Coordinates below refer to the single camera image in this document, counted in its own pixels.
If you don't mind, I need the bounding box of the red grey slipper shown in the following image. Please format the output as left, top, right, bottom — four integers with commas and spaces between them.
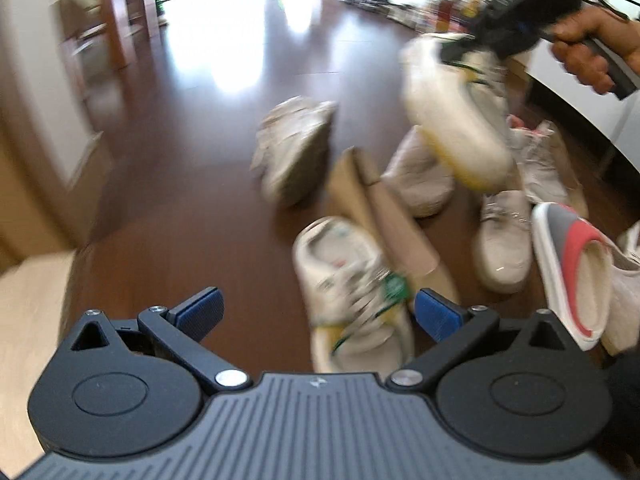
530, 203, 613, 351

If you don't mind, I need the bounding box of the white pink sneaker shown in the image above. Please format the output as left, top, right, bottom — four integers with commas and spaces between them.
508, 115, 588, 218

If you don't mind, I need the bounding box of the white green sneaker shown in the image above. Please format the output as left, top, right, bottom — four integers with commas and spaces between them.
399, 32, 515, 193
292, 217, 414, 379

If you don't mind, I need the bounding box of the beige quilted slipper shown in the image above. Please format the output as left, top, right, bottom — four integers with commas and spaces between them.
598, 221, 640, 356

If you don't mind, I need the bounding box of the right hand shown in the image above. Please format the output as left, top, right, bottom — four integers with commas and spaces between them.
549, 5, 640, 97

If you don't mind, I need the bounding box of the cream loafer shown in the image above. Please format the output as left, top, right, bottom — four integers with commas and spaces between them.
474, 190, 532, 294

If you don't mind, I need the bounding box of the beige fuzzy slipper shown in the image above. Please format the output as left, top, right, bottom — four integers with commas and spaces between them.
381, 126, 454, 218

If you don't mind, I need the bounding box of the white cabinet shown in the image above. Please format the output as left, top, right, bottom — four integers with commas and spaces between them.
519, 0, 640, 162

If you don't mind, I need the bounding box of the beige pump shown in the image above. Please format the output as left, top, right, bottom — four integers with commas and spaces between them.
328, 146, 460, 304

